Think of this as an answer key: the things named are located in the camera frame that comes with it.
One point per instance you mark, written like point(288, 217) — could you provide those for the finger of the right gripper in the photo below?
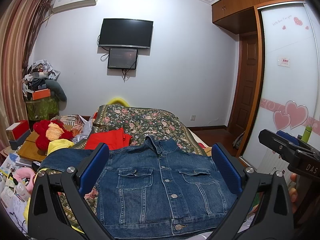
point(287, 146)

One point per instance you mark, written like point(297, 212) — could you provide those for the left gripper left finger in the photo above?
point(46, 217)

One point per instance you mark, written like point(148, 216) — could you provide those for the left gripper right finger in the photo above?
point(274, 217)

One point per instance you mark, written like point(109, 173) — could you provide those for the blue denim jacket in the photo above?
point(157, 191)

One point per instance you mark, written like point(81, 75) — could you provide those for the person's right hand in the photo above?
point(293, 193)

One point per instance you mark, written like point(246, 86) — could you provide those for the green bottle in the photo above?
point(306, 134)

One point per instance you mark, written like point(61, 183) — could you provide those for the white spray bottle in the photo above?
point(20, 189)

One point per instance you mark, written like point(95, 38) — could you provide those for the grey bag on floor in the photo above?
point(237, 142)

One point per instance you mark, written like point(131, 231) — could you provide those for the wooden wardrobe with sliding door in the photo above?
point(286, 94)

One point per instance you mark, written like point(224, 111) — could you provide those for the pink plush toy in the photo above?
point(26, 173)

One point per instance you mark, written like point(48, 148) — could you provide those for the brown wooden door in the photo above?
point(245, 85)

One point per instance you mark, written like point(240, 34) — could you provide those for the wooden bedside table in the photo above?
point(29, 150)

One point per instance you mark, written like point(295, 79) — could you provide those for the yellow garment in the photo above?
point(59, 144)

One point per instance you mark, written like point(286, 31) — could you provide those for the red plush parrot toy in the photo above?
point(49, 131)

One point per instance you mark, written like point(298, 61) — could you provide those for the red white box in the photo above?
point(17, 129)

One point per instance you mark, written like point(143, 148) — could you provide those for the red folded garment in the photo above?
point(114, 139)

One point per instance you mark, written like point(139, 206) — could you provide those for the green cloth covered cabinet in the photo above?
point(42, 109)

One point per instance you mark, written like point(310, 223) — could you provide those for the orange box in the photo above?
point(39, 94)

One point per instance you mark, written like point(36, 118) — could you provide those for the floral green bedspread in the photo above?
point(139, 123)

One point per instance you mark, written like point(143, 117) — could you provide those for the yellow curved headboard tube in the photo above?
point(118, 101)

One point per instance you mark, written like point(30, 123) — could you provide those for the cluttered pile on cabinet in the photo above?
point(41, 75)

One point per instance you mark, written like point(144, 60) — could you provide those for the striped pink curtain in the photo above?
point(20, 25)

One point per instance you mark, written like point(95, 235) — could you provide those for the small black wall monitor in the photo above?
point(122, 58)

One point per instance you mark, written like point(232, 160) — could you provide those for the large black wall television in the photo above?
point(123, 32)

